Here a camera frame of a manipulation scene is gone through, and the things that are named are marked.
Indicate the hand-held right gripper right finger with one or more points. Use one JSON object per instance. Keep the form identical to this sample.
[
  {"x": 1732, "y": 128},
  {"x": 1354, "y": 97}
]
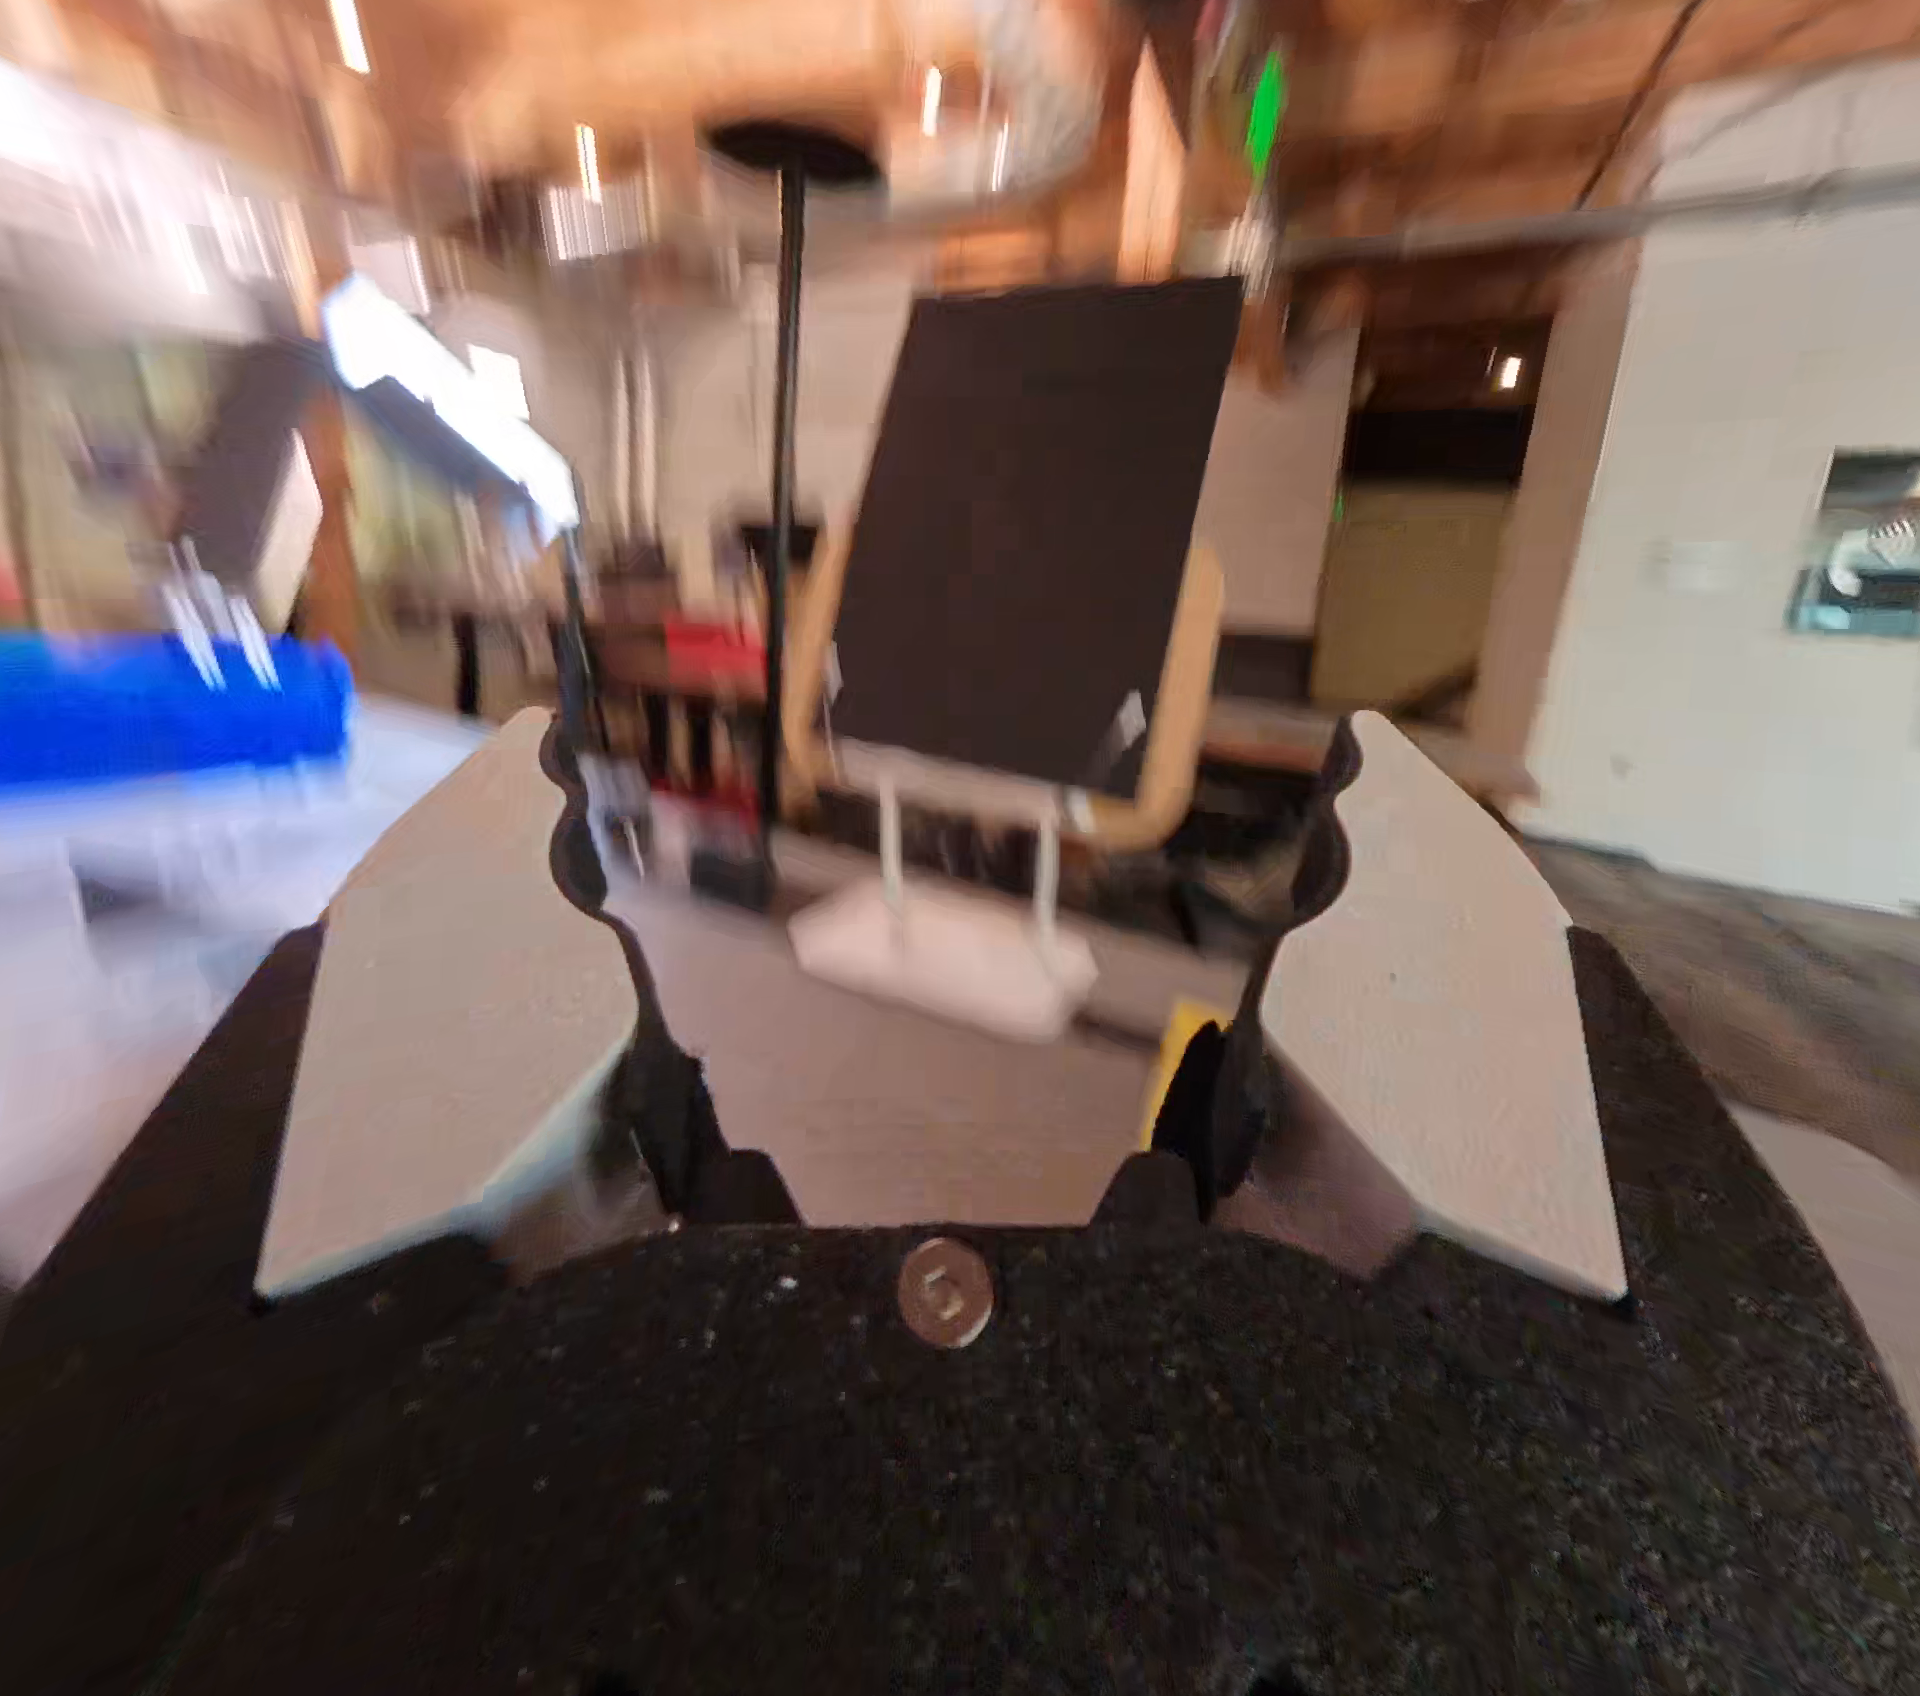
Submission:
[{"x": 1440, "y": 1050}]

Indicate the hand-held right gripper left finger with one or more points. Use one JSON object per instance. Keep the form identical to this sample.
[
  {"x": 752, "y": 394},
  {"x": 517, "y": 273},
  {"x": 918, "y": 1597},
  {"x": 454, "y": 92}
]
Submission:
[{"x": 450, "y": 1020}]

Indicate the grey desk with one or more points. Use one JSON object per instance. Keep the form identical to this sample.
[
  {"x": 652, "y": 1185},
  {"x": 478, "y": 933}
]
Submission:
[{"x": 901, "y": 1097}]

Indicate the black light stand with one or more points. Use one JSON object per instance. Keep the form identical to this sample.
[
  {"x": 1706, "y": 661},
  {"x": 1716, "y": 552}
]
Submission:
[{"x": 572, "y": 631}]

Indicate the blue plastic bin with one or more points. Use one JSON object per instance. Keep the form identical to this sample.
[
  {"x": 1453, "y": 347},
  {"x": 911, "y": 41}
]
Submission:
[{"x": 151, "y": 707}]

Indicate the red plastic bin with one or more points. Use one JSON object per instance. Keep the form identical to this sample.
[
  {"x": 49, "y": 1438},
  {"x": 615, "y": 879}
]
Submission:
[{"x": 712, "y": 655}]

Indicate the studio light panel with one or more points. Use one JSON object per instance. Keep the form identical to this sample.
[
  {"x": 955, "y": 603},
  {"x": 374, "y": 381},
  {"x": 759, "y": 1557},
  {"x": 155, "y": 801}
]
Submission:
[{"x": 450, "y": 390}]

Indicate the black board with tan frame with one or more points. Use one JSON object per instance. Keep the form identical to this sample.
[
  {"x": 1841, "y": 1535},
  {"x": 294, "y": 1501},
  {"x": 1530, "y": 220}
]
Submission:
[{"x": 1035, "y": 527}]

